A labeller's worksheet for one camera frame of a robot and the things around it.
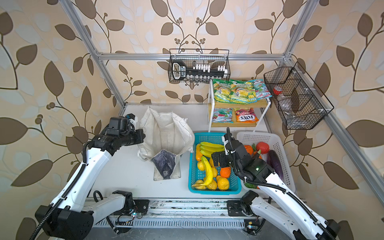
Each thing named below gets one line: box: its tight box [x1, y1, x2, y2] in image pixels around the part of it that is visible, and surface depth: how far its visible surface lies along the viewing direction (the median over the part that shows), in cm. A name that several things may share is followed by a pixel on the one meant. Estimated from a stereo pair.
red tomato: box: [256, 142, 270, 155], surface depth 91 cm
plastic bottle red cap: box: [273, 86, 293, 112], surface depth 82 cm
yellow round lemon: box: [217, 177, 230, 191], surface depth 79 cm
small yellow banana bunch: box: [191, 179, 206, 190], surface depth 78 cm
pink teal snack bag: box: [253, 79, 273, 101], surface depth 76 cm
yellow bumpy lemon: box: [206, 179, 217, 190], surface depth 79 cm
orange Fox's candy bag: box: [235, 107, 259, 124], surface depth 91 cm
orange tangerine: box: [220, 166, 232, 179], surface depth 82 cm
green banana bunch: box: [200, 142, 225, 158], surface depth 93 cm
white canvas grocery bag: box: [137, 106, 195, 181], surface depth 83 cm
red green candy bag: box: [212, 108, 234, 124], surface depth 91 cm
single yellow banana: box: [200, 156, 214, 186], surface depth 77 cm
